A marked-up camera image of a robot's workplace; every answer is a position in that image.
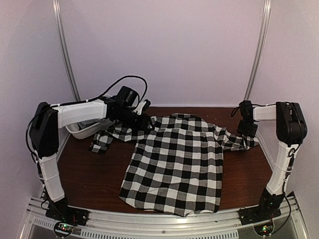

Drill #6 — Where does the left aluminium post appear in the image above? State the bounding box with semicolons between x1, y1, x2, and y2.
52;0;80;101

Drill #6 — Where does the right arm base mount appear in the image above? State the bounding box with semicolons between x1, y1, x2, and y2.
238;206;281;225

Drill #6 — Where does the grey folded shirt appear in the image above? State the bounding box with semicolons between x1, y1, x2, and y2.
77;119;105;130

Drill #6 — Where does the aluminium front rail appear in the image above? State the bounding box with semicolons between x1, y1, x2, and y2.
22;194;307;239

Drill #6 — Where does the black white plaid shirt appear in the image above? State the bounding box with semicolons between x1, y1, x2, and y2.
89;114;258;217

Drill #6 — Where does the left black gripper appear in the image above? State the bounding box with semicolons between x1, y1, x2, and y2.
115;106;155;131

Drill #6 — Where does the right aluminium post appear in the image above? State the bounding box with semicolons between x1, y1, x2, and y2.
244;0;272;100

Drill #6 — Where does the white plastic bin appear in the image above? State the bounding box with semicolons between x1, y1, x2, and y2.
64;94;118;140

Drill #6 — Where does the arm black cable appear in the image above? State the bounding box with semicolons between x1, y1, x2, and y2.
230;102;300;222
25;75;148;160

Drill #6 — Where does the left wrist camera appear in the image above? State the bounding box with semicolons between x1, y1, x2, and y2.
134;100;151;115

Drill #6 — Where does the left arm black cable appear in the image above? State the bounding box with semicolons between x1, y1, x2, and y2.
25;75;148;160

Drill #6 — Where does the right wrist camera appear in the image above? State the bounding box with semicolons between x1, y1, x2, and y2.
239;100;253;119

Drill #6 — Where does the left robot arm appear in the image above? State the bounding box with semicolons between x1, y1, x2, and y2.
27;86;151;221

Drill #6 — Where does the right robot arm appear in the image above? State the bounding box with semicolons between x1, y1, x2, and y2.
237;100;308;220

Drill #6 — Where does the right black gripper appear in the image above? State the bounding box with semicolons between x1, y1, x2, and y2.
238;119;259;137

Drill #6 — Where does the aluminium post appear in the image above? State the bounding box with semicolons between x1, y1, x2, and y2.
244;0;272;100
52;0;80;101

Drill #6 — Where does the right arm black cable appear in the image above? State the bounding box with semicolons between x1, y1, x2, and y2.
230;102;300;222

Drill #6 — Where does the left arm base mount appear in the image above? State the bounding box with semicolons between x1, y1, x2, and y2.
45;207;89;226

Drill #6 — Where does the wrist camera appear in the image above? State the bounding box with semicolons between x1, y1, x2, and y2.
239;100;253;119
134;100;151;115

